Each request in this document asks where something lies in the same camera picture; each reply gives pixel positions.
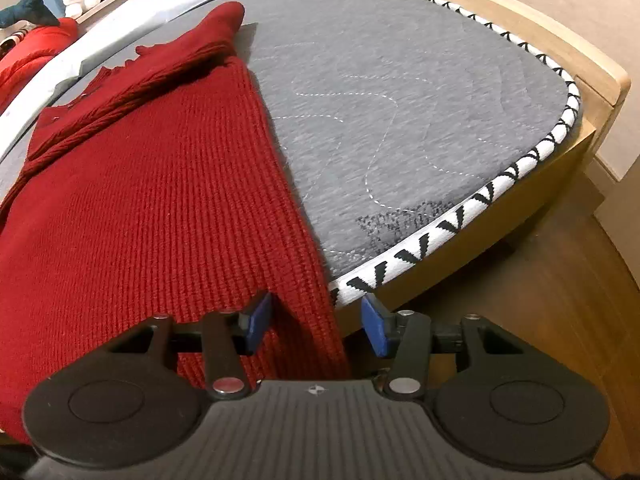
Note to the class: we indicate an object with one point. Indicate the wooden bed frame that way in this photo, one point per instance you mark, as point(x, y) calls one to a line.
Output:
point(597, 88)

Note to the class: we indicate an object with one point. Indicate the grey quilted mattress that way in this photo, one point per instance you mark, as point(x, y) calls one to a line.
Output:
point(385, 113)

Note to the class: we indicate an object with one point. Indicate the red knit sweater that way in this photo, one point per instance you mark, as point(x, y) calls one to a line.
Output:
point(158, 190)

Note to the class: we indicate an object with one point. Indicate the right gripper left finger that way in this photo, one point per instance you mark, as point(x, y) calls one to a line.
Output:
point(251, 324)

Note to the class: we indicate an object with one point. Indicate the light blue folded blanket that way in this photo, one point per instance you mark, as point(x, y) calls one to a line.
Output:
point(126, 24)

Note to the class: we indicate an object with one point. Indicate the red garment pile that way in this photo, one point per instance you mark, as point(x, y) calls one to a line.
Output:
point(27, 58)

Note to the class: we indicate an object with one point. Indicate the teal shark plush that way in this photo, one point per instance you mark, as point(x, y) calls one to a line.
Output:
point(33, 11)

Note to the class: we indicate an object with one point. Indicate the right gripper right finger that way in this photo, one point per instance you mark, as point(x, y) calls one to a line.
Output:
point(380, 326)

